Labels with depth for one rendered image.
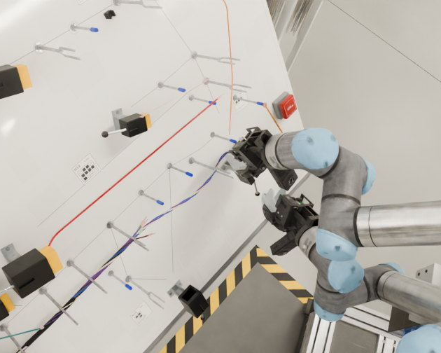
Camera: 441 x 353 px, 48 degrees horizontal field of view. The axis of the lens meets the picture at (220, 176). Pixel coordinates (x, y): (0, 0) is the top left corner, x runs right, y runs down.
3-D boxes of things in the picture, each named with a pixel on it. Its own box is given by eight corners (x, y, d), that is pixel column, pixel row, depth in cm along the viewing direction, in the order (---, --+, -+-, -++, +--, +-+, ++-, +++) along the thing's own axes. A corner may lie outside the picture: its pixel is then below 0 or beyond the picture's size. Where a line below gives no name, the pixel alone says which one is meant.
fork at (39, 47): (46, 48, 89) (85, 57, 79) (38, 54, 88) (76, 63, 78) (40, 39, 88) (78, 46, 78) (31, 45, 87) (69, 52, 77)
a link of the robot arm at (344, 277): (334, 302, 106) (339, 274, 101) (305, 269, 114) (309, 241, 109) (363, 290, 108) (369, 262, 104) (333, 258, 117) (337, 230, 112)
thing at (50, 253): (37, 250, 91) (45, 256, 89) (48, 244, 92) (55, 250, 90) (45, 267, 93) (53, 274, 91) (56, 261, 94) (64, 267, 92)
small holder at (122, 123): (87, 119, 98) (106, 127, 93) (124, 106, 103) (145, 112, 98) (92, 141, 100) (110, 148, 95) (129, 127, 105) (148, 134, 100)
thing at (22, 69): (9, 66, 80) (16, 68, 78) (20, 63, 81) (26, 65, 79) (16, 87, 81) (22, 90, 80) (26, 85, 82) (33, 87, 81)
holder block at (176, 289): (181, 314, 133) (206, 332, 126) (163, 288, 126) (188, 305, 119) (193, 301, 135) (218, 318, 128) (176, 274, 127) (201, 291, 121)
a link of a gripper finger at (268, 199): (269, 178, 130) (287, 197, 123) (262, 197, 133) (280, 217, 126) (259, 178, 129) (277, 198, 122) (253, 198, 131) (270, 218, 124)
